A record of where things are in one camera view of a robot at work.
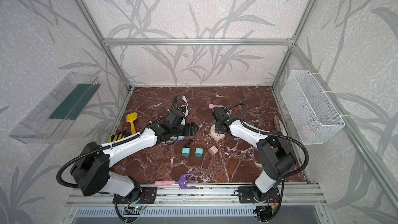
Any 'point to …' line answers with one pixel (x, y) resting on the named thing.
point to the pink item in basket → (308, 131)
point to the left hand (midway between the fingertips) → (195, 124)
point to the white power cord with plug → (186, 111)
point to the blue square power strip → (180, 138)
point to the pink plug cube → (213, 150)
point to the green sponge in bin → (73, 103)
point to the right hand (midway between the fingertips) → (221, 124)
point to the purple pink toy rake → (181, 182)
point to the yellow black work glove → (119, 136)
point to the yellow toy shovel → (130, 118)
